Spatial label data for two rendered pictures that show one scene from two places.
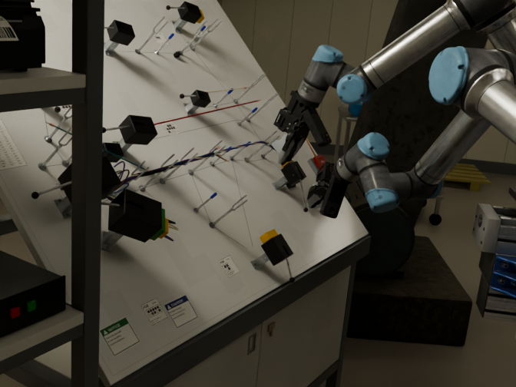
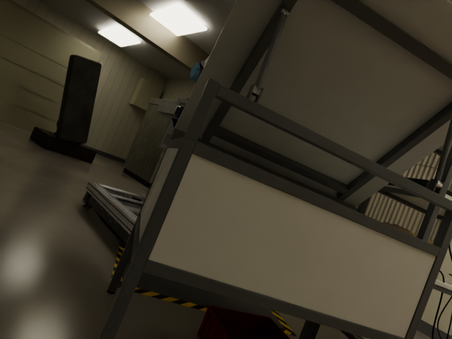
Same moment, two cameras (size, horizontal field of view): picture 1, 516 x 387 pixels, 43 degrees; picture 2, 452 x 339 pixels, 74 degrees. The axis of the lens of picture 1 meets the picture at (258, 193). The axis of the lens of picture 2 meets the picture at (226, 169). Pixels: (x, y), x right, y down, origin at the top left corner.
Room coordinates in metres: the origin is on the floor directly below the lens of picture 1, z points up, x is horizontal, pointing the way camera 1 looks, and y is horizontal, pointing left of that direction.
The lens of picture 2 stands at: (3.01, 0.90, 0.72)
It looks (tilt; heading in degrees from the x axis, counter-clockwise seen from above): 2 degrees up; 222
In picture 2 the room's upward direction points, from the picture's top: 22 degrees clockwise
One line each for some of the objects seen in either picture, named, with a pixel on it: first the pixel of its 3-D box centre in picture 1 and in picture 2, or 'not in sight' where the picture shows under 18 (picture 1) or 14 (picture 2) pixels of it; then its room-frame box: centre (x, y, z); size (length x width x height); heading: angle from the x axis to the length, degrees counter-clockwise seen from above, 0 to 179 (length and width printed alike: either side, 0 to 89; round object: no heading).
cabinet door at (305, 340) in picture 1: (305, 336); not in sight; (1.84, -0.18, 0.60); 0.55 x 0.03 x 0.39; 148
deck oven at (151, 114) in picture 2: not in sight; (169, 147); (-1.03, -4.59, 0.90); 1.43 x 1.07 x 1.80; 84
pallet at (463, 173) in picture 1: (424, 172); not in sight; (6.45, -1.65, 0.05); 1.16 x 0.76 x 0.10; 84
